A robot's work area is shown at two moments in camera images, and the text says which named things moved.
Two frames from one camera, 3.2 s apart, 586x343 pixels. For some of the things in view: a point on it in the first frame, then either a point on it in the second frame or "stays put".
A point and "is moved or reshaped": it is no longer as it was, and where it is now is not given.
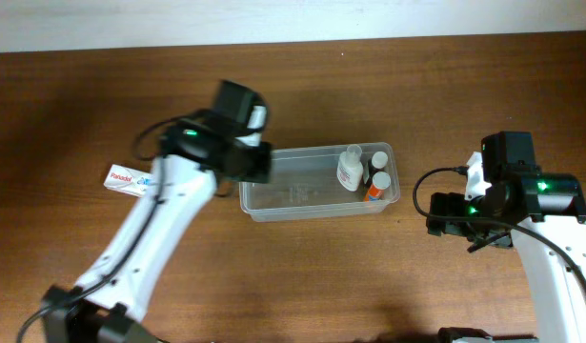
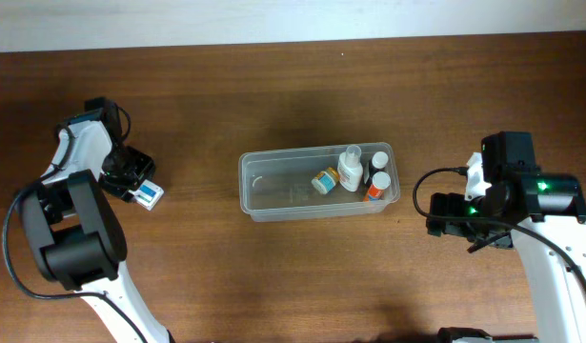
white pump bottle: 349,167 stays put
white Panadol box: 128,180 is moved or reshaped
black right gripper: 445,214 stays put
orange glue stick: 373,193 stays put
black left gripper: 252,163 → 129,171
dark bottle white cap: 376,164 stays put
